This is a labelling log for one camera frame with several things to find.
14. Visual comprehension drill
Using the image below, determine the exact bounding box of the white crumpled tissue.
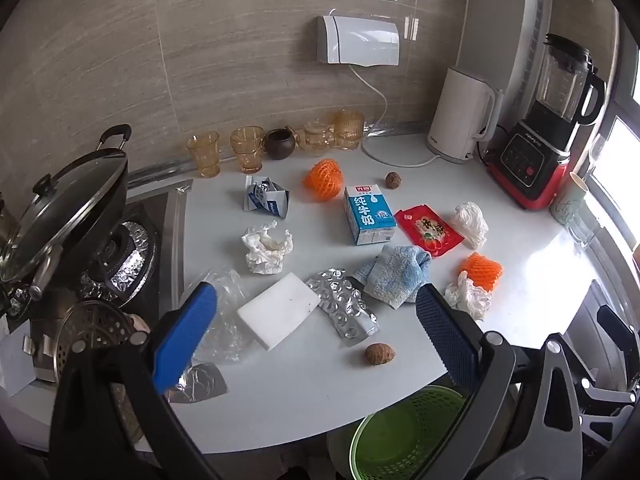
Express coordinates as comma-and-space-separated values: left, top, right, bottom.
242, 220, 294, 275

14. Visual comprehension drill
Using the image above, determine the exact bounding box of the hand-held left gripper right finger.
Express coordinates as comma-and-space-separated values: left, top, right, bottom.
415, 284, 585, 480

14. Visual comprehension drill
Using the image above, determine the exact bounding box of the wine glass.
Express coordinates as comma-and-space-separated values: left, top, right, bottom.
589, 134, 607, 177

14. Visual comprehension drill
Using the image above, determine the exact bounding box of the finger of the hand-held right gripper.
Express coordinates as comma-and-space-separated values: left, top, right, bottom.
596, 304, 640, 361
575, 377, 640, 417

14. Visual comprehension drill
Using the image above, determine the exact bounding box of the silver blister pack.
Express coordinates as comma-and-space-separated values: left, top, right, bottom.
304, 268, 380, 349

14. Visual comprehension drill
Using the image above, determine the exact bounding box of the blue towel cloth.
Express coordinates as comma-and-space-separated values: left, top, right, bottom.
353, 244, 432, 310

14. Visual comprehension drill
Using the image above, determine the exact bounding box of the white sponge block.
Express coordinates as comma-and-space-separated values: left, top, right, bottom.
236, 272, 321, 350

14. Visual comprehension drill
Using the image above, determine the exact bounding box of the black power cable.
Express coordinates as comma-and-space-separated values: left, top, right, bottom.
476, 139, 502, 167

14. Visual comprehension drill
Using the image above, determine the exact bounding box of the amber glass teapot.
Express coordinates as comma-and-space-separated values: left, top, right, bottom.
299, 119, 335, 151

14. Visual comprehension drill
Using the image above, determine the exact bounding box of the white plastic bag lower right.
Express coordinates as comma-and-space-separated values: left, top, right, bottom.
443, 270, 494, 321

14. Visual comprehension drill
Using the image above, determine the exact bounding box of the ceramic cup with leaf print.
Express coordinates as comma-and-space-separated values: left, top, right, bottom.
549, 172, 591, 226

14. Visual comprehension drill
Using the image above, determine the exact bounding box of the white wall socket box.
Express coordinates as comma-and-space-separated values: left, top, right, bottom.
317, 15, 401, 66

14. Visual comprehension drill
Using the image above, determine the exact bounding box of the glass wok lid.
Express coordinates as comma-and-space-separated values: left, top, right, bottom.
0, 152, 129, 284

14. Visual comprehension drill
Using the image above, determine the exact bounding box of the white power cable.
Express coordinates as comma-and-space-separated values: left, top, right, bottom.
349, 64, 442, 169

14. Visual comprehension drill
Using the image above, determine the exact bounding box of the clear plastic bag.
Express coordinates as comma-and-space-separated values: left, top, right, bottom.
192, 269, 251, 364

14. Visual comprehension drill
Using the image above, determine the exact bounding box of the white plastic bag top right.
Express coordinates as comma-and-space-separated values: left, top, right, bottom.
453, 201, 490, 250

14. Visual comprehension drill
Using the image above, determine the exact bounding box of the green plastic basket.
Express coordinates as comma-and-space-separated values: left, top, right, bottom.
349, 385, 472, 480

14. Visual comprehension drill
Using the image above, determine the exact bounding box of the gas stove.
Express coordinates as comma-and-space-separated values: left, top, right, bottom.
0, 179, 194, 396

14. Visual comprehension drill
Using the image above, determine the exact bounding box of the black and red blender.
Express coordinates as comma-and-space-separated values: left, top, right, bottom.
486, 33, 607, 211

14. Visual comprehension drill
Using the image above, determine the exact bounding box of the brown ceramic cup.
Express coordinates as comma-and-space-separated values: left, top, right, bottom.
263, 128, 297, 161

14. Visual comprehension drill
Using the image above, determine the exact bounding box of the white electric kettle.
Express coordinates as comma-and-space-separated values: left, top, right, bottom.
426, 65, 504, 164

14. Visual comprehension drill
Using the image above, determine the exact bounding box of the silver foil packet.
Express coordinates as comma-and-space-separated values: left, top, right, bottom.
167, 362, 229, 404

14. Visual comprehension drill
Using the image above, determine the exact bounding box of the window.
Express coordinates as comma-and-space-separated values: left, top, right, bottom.
582, 25, 640, 262

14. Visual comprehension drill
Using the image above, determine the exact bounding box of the metal steamer pot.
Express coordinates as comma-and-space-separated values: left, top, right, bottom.
53, 299, 151, 442

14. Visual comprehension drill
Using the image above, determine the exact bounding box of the red snack packet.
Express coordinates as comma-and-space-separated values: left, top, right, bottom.
393, 203, 465, 258

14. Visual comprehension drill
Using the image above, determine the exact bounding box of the black wok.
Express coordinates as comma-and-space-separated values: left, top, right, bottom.
20, 124, 133, 302

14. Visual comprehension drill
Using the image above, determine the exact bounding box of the clear glass container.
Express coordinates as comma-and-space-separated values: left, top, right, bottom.
567, 207, 602, 249

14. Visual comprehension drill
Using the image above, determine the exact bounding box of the crushed blue white carton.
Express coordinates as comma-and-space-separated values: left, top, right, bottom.
243, 175, 291, 221

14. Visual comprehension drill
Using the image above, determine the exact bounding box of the blue white milk carton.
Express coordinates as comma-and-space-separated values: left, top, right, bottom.
343, 184, 398, 246

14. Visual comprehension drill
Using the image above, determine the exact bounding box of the ribbed amber glass cup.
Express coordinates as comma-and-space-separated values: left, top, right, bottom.
333, 109, 365, 151

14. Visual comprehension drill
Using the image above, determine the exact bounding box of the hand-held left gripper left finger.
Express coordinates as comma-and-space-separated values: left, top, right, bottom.
47, 282, 226, 480

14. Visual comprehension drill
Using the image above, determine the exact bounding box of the white plastic bag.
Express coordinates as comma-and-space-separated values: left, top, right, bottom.
443, 270, 494, 321
453, 201, 490, 250

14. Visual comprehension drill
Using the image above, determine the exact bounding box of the orange foam fruit net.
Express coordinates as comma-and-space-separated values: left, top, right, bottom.
459, 253, 502, 293
303, 159, 345, 202

